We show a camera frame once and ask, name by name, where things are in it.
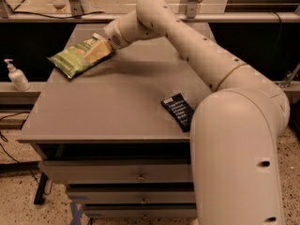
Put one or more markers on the blue tape on floor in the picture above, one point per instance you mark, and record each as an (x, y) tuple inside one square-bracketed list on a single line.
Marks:
[(78, 217)]

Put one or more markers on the dark blue rxbar wrapper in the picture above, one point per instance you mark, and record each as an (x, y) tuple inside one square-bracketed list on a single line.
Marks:
[(180, 110)]

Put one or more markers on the grey drawer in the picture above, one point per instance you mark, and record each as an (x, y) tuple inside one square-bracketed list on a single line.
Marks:
[(187, 210), (117, 171), (137, 195)]

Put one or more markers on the black metal stand leg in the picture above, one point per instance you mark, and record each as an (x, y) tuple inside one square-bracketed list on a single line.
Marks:
[(39, 197)]

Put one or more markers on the grey metal window frame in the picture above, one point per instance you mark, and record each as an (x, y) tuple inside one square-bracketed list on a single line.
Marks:
[(211, 11)]

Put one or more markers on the middle grey drawer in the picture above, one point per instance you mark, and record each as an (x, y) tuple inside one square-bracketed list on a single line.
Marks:
[(137, 195)]

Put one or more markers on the green jalapeno chip bag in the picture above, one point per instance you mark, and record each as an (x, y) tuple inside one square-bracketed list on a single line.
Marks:
[(70, 60)]

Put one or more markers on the white pump dispenser bottle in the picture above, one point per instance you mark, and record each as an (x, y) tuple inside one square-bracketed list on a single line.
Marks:
[(17, 76)]

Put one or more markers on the top grey drawer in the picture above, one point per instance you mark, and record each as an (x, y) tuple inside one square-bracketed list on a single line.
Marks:
[(117, 171)]

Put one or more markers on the grey drawer cabinet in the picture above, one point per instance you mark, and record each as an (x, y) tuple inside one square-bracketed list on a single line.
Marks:
[(113, 111)]

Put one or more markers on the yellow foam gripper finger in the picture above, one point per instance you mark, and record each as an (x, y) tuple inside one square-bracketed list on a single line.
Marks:
[(99, 50)]

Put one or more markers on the bottom grey drawer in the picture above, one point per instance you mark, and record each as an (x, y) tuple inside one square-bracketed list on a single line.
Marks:
[(187, 210)]

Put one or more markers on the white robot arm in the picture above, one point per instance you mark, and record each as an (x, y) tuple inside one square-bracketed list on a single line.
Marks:
[(234, 131)]

